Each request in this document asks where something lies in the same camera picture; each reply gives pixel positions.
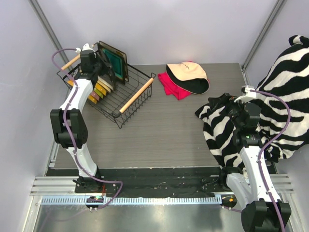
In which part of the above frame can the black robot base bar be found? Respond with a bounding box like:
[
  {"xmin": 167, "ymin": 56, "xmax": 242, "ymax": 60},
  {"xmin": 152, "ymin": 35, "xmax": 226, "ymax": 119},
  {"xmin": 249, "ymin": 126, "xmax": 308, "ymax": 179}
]
[{"xmin": 46, "ymin": 167, "xmax": 231, "ymax": 198}]

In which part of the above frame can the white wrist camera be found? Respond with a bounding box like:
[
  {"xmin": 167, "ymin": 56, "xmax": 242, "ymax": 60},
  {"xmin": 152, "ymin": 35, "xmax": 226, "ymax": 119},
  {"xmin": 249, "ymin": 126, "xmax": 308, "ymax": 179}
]
[
  {"xmin": 234, "ymin": 85, "xmax": 257, "ymax": 103},
  {"xmin": 75, "ymin": 43, "xmax": 95, "ymax": 54}
]

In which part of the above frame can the cream round plate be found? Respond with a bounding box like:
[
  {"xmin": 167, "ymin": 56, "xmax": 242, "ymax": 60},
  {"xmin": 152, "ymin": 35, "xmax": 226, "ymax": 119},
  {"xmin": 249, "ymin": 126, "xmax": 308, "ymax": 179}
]
[{"xmin": 98, "ymin": 76, "xmax": 114, "ymax": 92}]

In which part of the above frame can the green dotted round plate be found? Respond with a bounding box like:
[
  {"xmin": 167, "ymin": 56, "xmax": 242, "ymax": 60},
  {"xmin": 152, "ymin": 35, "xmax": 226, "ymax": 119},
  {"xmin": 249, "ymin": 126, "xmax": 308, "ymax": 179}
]
[{"xmin": 94, "ymin": 88, "xmax": 107, "ymax": 98}]

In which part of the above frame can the red folded cloth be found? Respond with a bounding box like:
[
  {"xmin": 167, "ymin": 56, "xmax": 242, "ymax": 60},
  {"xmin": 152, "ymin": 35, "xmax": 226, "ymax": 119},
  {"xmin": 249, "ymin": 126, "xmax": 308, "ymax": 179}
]
[{"xmin": 158, "ymin": 61, "xmax": 196, "ymax": 100}]

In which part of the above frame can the beige black bucket hat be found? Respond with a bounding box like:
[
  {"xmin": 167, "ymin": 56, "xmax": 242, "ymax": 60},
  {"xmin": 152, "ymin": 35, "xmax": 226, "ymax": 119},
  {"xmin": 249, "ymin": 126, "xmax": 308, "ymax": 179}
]
[{"xmin": 166, "ymin": 61, "xmax": 210, "ymax": 95}]

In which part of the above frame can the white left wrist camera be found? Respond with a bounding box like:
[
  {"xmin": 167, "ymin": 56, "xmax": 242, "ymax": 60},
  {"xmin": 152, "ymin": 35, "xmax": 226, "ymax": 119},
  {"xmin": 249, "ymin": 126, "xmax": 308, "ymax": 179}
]
[{"xmin": 75, "ymin": 43, "xmax": 95, "ymax": 54}]

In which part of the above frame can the pink dotted round plate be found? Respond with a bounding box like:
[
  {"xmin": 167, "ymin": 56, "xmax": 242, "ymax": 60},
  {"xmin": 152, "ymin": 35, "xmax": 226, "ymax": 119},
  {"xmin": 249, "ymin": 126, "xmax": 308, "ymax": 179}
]
[{"xmin": 90, "ymin": 91, "xmax": 103, "ymax": 101}]

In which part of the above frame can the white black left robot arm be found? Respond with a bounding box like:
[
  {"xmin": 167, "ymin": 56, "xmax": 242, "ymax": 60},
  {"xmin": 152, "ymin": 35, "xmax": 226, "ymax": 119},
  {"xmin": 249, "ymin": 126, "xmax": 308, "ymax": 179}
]
[{"xmin": 50, "ymin": 48, "xmax": 123, "ymax": 193}]

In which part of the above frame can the zebra striped blanket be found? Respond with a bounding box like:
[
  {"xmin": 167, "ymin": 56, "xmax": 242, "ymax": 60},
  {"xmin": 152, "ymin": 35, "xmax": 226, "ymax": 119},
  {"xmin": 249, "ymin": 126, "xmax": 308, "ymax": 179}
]
[{"xmin": 195, "ymin": 35, "xmax": 309, "ymax": 172}]

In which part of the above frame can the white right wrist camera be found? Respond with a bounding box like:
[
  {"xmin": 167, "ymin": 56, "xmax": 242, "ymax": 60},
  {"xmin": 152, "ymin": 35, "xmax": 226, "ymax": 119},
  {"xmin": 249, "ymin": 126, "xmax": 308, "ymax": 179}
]
[{"xmin": 234, "ymin": 85, "xmax": 257, "ymax": 103}]

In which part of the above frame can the black floral square plate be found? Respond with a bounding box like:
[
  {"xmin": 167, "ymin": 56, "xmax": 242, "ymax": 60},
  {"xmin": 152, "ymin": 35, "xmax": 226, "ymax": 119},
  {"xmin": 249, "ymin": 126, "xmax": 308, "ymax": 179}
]
[{"xmin": 98, "ymin": 51, "xmax": 117, "ymax": 90}]

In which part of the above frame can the grey slotted cable duct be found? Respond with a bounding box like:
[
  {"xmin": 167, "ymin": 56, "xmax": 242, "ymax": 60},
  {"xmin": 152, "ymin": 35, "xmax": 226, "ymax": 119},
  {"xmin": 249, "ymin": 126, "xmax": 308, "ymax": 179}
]
[{"xmin": 41, "ymin": 195, "xmax": 222, "ymax": 205}]

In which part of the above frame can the cream flower square plate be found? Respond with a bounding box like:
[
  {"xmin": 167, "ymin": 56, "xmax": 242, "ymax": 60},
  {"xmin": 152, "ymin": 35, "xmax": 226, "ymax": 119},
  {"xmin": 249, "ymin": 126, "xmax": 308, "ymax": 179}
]
[{"xmin": 98, "ymin": 41, "xmax": 129, "ymax": 82}]

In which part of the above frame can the teal glazed square plate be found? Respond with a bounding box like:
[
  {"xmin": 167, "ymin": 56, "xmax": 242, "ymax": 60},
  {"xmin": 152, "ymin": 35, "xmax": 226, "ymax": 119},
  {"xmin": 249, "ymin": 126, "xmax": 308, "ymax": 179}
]
[{"xmin": 103, "ymin": 48, "xmax": 126, "ymax": 84}]

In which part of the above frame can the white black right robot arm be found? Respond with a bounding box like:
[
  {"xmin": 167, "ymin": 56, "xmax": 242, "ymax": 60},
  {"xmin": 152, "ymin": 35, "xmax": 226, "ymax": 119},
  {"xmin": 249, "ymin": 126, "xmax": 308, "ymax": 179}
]
[{"xmin": 208, "ymin": 93, "xmax": 292, "ymax": 232}]

